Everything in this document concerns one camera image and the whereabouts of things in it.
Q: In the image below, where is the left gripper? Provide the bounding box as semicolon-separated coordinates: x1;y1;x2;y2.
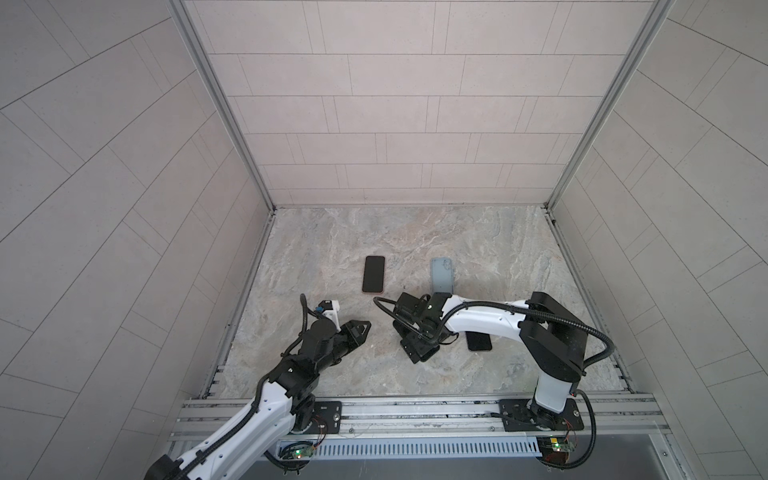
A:
311;319;371;376

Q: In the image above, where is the pink phone case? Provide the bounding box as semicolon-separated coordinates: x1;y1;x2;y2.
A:
361;254;387;295

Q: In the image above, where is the purple-edged black phone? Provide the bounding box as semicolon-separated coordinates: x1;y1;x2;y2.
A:
362;256;386;293

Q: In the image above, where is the light blue phone case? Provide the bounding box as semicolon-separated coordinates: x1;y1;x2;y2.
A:
430;257;454;295

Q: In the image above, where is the black phone case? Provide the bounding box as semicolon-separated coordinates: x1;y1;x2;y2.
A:
400;335;440;364

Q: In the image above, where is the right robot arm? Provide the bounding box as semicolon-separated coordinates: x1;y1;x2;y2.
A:
392;292;588;431

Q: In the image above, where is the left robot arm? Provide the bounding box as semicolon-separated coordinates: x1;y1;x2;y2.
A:
145;316;371;479

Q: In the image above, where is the ventilation grille strip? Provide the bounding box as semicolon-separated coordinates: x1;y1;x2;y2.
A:
276;437;541;461

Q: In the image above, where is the left circuit board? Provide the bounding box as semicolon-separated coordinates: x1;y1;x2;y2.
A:
279;441;316;462

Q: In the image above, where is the circuit board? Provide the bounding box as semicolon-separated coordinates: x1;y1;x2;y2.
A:
537;436;578;464
279;441;316;462

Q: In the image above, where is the right circuit board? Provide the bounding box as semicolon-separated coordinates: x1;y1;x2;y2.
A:
537;436;578;464

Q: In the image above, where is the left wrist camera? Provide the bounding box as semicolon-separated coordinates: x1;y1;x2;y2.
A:
315;300;341;332

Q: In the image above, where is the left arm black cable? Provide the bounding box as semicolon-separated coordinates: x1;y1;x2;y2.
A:
170;292;325;480

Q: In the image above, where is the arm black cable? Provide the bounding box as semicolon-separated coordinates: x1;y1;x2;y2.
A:
372;295;616;470
170;292;325;480

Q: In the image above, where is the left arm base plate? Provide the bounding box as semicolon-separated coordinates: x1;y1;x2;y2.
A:
291;401;342;435

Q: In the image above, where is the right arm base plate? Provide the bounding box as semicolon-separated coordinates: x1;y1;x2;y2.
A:
499;398;584;432

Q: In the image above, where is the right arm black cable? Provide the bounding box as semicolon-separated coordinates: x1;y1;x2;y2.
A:
372;295;616;470

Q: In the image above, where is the aluminium mounting rail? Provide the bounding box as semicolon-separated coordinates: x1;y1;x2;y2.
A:
167;392;670;443

